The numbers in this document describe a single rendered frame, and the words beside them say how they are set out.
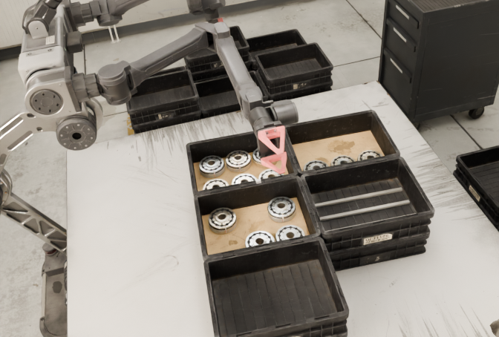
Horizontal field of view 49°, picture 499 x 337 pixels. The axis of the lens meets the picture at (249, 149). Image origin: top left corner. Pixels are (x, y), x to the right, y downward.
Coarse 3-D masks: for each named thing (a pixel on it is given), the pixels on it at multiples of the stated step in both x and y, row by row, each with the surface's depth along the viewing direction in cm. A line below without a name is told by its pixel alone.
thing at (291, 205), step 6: (276, 198) 204; (282, 198) 204; (288, 198) 203; (270, 204) 202; (288, 204) 202; (294, 204) 201; (270, 210) 200; (276, 210) 199; (288, 210) 199; (294, 210) 199; (276, 216) 197
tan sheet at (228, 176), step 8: (224, 160) 227; (280, 160) 224; (256, 168) 221; (264, 168) 221; (280, 168) 220; (200, 176) 221; (224, 176) 220; (232, 176) 219; (256, 176) 218; (200, 184) 217
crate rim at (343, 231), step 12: (336, 168) 203; (348, 168) 203; (408, 168) 200; (420, 192) 191; (312, 204) 191; (408, 216) 184; (420, 216) 183; (432, 216) 185; (348, 228) 182; (360, 228) 181; (372, 228) 183
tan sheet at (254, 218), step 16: (240, 208) 206; (256, 208) 205; (208, 224) 201; (240, 224) 200; (256, 224) 199; (272, 224) 199; (288, 224) 198; (304, 224) 197; (208, 240) 196; (224, 240) 195; (240, 240) 194
